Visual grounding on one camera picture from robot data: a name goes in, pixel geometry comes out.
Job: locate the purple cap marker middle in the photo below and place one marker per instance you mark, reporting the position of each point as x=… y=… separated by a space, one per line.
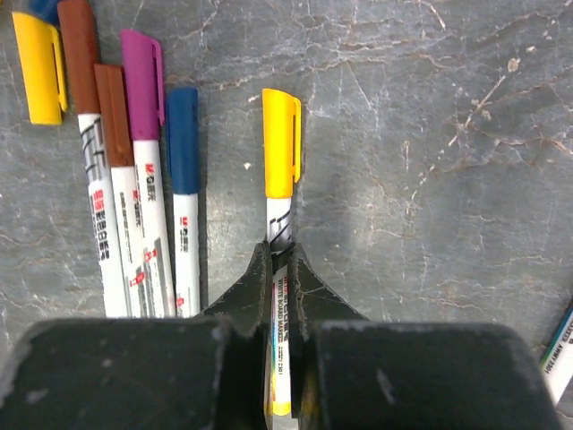
x=144 y=83

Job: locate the blue cap marker left group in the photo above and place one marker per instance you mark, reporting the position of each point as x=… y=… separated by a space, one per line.
x=183 y=164

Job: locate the brown cap marker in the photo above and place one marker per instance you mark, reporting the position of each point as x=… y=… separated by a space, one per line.
x=78 y=27
x=112 y=100

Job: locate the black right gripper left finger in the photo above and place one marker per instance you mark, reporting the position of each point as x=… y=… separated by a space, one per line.
x=210 y=371

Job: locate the brown cap marker lower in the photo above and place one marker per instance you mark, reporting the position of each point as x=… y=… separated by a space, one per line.
x=78 y=27

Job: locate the yellow cap marker top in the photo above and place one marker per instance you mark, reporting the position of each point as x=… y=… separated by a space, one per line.
x=282 y=137

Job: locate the blue pen cap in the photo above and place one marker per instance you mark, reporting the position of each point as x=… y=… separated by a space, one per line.
x=45 y=10

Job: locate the brown cap marker upper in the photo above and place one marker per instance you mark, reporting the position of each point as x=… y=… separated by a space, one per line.
x=112 y=100

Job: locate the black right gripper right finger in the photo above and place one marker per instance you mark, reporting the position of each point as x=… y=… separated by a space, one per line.
x=349 y=372

